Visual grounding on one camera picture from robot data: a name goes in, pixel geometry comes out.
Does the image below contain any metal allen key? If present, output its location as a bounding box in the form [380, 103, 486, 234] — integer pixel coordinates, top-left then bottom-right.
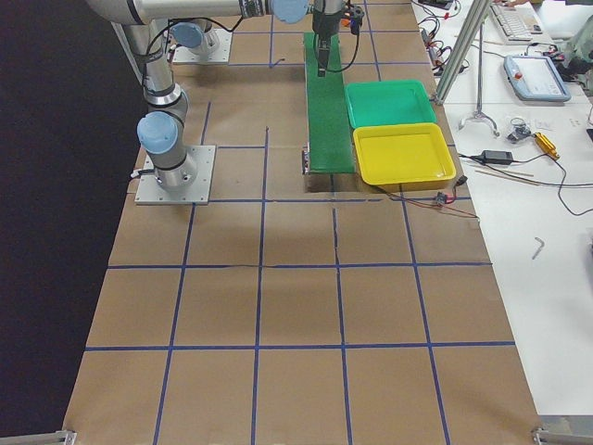
[532, 236, 546, 261]

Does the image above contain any black power adapter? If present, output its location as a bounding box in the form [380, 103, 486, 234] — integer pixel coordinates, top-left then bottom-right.
[481, 150, 514, 165]

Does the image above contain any aluminium frame post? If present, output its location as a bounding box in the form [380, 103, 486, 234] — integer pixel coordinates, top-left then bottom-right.
[434, 0, 490, 105]

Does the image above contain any white keyboard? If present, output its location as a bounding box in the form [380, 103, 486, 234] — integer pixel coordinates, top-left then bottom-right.
[489, 3, 533, 45]

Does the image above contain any yellow plastic tray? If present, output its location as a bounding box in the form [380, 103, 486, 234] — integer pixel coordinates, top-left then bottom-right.
[353, 122, 457, 185]

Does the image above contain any green plastic tray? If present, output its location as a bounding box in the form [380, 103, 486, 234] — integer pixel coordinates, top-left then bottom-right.
[345, 80, 437, 129]

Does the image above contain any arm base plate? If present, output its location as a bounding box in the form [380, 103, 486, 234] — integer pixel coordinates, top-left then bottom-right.
[134, 146, 217, 205]
[172, 28, 233, 65]

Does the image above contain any gold resistor block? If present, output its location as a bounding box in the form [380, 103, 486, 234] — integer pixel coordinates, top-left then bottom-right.
[534, 132, 560, 160]

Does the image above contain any green conveyor belt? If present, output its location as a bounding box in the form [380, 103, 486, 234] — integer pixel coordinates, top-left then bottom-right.
[303, 32, 356, 174]

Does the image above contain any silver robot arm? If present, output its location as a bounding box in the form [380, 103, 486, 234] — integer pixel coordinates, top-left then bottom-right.
[170, 19, 220, 56]
[88, 1, 348, 192]

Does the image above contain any blue teach pendant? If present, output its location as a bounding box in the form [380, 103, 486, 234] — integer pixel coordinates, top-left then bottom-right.
[503, 56, 572, 103]

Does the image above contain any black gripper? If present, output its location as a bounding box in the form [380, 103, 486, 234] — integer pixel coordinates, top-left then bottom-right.
[312, 0, 346, 76]

